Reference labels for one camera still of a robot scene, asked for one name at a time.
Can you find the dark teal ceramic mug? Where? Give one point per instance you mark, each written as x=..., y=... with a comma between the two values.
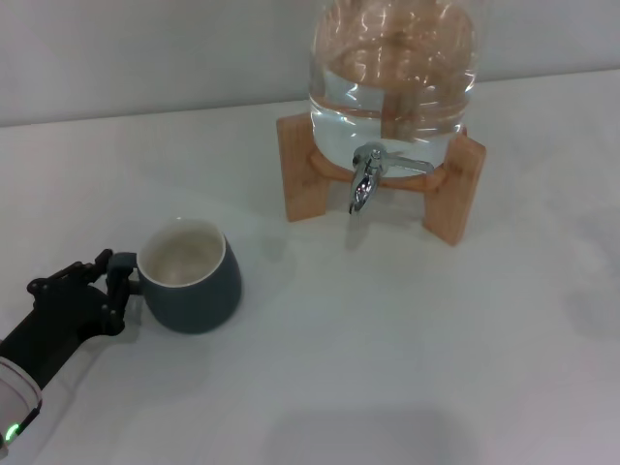
x=194, y=305

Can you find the clear glass water dispenser jar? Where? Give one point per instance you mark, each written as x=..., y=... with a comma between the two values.
x=392, y=72

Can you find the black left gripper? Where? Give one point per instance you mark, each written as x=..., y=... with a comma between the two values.
x=58, y=324

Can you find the wooden dispenser stand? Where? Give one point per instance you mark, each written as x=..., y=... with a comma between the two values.
x=302, y=179

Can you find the chrome faucet with lever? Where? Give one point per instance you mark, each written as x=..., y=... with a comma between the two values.
x=363, y=186

